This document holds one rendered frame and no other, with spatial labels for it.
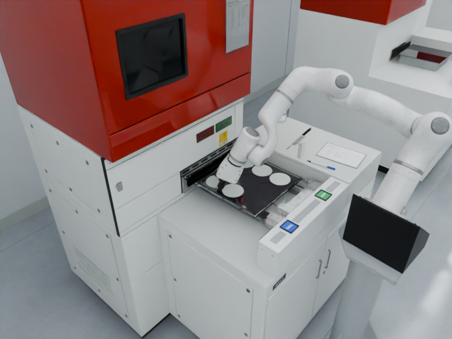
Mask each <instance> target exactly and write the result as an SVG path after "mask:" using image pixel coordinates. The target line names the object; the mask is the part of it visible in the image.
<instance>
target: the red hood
mask: <svg viewBox="0 0 452 339"><path fill-rule="evenodd" d="M253 16H254V0H0V53H1V57H2V59H3V63H4V65H5V69H6V71H7V75H8V77H9V81H10V84H11V87H12V90H13V93H14V96H15V99H16V102H17V104H18V105H20V106H21V107H23V108H25V109H26V110H28V111H29V112H31V113H33V114H34V115H36V116H37V117H39V118H41V119H43V120H44V121H45V122H47V123H49V124H51V125H52V126H54V127H55V128H57V129H59V130H60V131H62V132H63V133H65V134H66V135H68V136H70V137H71V138H73V139H75V140H76V141H78V142H79V143H81V144H82V145H84V146H86V147H87V148H89V149H91V150H92V151H94V152H95V153H97V154H98V155H100V156H102V157H103V158H105V159H107V160H108V161H110V162H111V163H114V162H116V161H118V160H120V159H122V158H124V157H126V156H127V155H130V154H131V153H134V152H135V151H138V150H139V149H142V148H143V147H146V146H147V145H150V144H151V143H154V142H156V141H158V140H160V139H162V138H164V137H166V136H168V135H170V134H172V133H174V132H176V131H177V130H180V129H181V128H184V127H185V126H187V125H189V124H191V123H193V122H195V121H197V120H199V119H201V118H203V117H205V116H207V115H209V114H211V113H213V112H215V111H217V110H219V109H221V108H223V107H225V106H227V105H229V104H231V103H233V102H235V101H237V100H239V99H241V98H243V97H245V96H247V95H248V94H250V89H251V70H252V35H253Z"/></svg>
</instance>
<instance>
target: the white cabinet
mask: <svg viewBox="0 0 452 339"><path fill-rule="evenodd" d="M374 182H375V177H374V178H373V179H372V180H371V181H370V182H369V183H368V184H367V185H366V186H365V187H364V188H363V189H362V190H361V191H360V192H359V193H358V194H357V196H361V197H362V198H363V197H366V198H368V199H370V197H371V193H372V189H373V185H374ZM350 204H351V201H350V202H349V203H348V204H347V205H346V206H345V207H344V210H343V211H342V212H341V213H340V214H339V215H338V216H337V217H336V218H335V219H334V220H333V221H332V222H331V223H330V224H329V225H328V226H327V227H326V228H325V229H324V230H323V231H322V232H321V233H320V234H319V235H318V236H317V237H316V238H315V239H314V240H313V241H312V242H311V243H310V244H309V245H308V246H307V247H306V248H305V249H304V250H303V251H302V253H301V254H300V255H299V256H298V257H297V258H296V259H295V260H294V261H293V262H292V263H291V264H290V265H289V266H288V267H287V268H286V269H285V270H284V271H283V272H282V273H281V274H280V275H279V276H278V278H277V279H276V280H275V281H274V282H273V283H272V284H271V285H270V286H269V287H268V288H267V289H265V288H264V287H263V286H261V285H259V284H258V283H257V282H255V281H254V280H252V279H251V278H249V277H248V276H246V275H245V274H244V273H242V272H240V271H239V270H238V269H236V268H234V267H233V266H232V265H230V264H228V263H227V262H226V261H224V260H222V259H221V258H220V257H218V256H216V255H215V254H214V253H212V252H211V251H209V250H208V249H206V248H205V247H203V246H202V245H200V244H199V243H197V242H196V241H194V240H193V239H191V238H190V237H188V236H187V235H185V234H184V233H182V232H181V231H180V230H178V229H176V228H175V227H174V226H172V225H170V224H169V223H168V222H166V221H164V220H163V219H162V218H160V217H158V216H157V218H158V223H159V233H160V239H161V248H162V254H163V264H164V269H165V279H166V285H167V294H168V300H169V310H170V313H171V314H172V315H173V316H174V317H175V318H177V319H178V320H179V321H180V322H182V323H183V324H184V325H185V326H186V327H187V328H188V329H189V330H191V331H192V332H193V333H194V334H196V335H197V336H198V337H199V338H200V339H296V338H297V337H298V336H299V335H300V333H301V332H302V331H303V330H304V328H305V327H306V326H307V324H308V323H309V322H310V321H311V320H312V318H313V317H314V316H315V314H316V313H317V312H318V311H319V309H320V308H321V307H322V305H323V304H324V303H325V302H326V301H327V300H328V298H329V297H330V295H331V294H332V293H333V292H334V291H335V290H336V288H337V287H338V285H339V284H340V283H341V282H342V281H343V280H344V278H345V277H346V273H347V270H348V265H349V262H350V259H348V258H347V257H346V256H345V254H344V250H343V247H342V243H341V240H340V236H339V233H338V230H339V228H340V227H341V226H343V224H345V222H346V220H347V217H348V212H349V208H350Z"/></svg>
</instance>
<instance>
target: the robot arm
mask: <svg viewBox="0 0 452 339"><path fill-rule="evenodd" d="M304 91H314V92H323V93H326V97H327V98H328V99H329V101H331V102H332V103H334V104H336V105H338V106H341V107H343V108H347V109H350V110H354V111H357V112H360V113H363V114H366V115H368V116H370V117H372V118H375V119H377V120H379V121H381V122H383V123H385V124H386V125H388V126H390V127H392V128H393V129H394V130H396V131H397V132H399V133H400V134H401V135H403V136H404V137H406V138H407V139H408V141H407V142H406V144H405V145H404V146H403V147H402V148H401V149H400V151H399V153H398V154H397V156H396V157H395V159H394V161H393V163H392V165H391V167H390V169H389V171H388V172H387V174H386V176H385V177H384V179H383V181H382V183H381V185H380V187H379V189H378V191H377V192H376V194H375V196H374V197H373V199H372V200H371V199H368V198H366V197H363V198H364V199H365V200H368V201H369V202H372V203H373V204H376V205H377V206H380V207H381V208H383V209H385V210H387V211H389V212H391V213H393V214H395V215H397V216H399V217H401V218H403V219H405V220H407V221H409V219H407V218H406V217H404V216H402V214H404V215H407V213H408V211H409V209H406V208H405V206H406V205H407V203H408V201H409V199H410V197H411V195H412V193H413V192H414V190H415V188H416V187H417V185H418V183H419V181H420V179H421V177H422V175H423V174H424V172H425V170H426V168H427V167H428V165H429V163H430V162H431V161H432V160H433V159H434V158H435V157H436V156H437V155H438V154H439V152H440V151H441V150H442V148H443V147H444V146H445V145H446V144H447V142H448V140H449V139H450V137H451V134H452V120H451V118H450V117H449V116H448V115H446V114H445V113H442V112H431V113H428V114H425V115H421V114H418V113H416V112H414V111H412V110H411V109H409V108H407V107H406V106H405V105H403V104H401V103H400V102H398V101H396V100H395V99H393V98H391V97H389V96H386V95H384V94H382V93H379V92H378V91H374V90H371V89H365V88H362V87H357V86H354V82H353V78H352V77H351V75H350V74H348V73H347V72H345V71H342V70H340V69H333V68H325V69H322V68H315V67H305V66H302V67H297V68H296V69H294V70H293V71H292V72H291V73H290V74H289V76H288V77H287V78H286V79H285V80H284V81H283V82H282V84H281V85H280V86H279V88H278V89H277V90H276V91H275V92H274V93H273V95H272V96H271V97H270V99H269V100H268V101H267V102H266V103H265V105H264V106H263V107H262V109H261V110H260V111H259V113H258V118H259V120H260V122H261V123H262V124H263V125H264V127H265V128H266V131H267V133H268V140H267V142H266V144H265V146H264V147H261V146H259V144H258V141H259V140H260V134H259V132H258V131H256V130H255V129H253V128H250V127H244V128H243V130H242V131H241V133H240V135H239V136H238V138H237V140H236V142H235V144H234V145H233V147H232V149H231V150H230V152H229V153H228V155H227V157H226V158H225V159H224V160H223V161H222V163H221V164H220V166H219V167H218V169H217V171H216V172H215V176H216V177H217V178H218V179H219V183H218V184H217V187H218V189H217V190H220V191H221V190H222V189H224V187H225V186H226V185H227V184H230V183H232V184H236V183H237V181H238V180H239V177H240V175H241V173H242V171H243V169H244V165H245V163H246V161H247V160H249V161H251V162H252V163H253V164H254V165H256V166H258V167H259V166H261V165H263V164H264V163H265V162H266V161H267V160H268V158H269V157H270V156H271V155H272V154H273V152H274V150H275V149H276V146H277V143H278V132H277V122H278V121H279V120H280V118H281V117H282V116H283V115H284V113H285V112H286V111H287V110H288V109H289V108H290V107H291V105H292V104H293V103H294V102H295V100H296V99H297V98H298V97H299V96H300V95H301V93H303V92H304ZM223 180H224V181H223Z"/></svg>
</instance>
